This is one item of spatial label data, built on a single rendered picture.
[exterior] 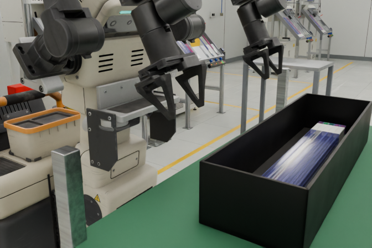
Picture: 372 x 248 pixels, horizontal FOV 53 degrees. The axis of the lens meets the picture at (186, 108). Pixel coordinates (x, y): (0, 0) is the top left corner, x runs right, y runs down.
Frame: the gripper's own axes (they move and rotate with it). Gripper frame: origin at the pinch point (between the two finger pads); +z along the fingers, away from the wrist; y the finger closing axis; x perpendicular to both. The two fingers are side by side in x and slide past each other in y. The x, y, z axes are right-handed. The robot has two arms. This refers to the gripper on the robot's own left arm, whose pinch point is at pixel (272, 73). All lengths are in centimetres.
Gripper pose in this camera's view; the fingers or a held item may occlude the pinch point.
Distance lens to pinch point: 104.2
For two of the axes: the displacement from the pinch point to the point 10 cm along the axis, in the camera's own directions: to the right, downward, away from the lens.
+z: 3.7, 9.3, 0.0
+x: -7.5, 3.0, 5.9
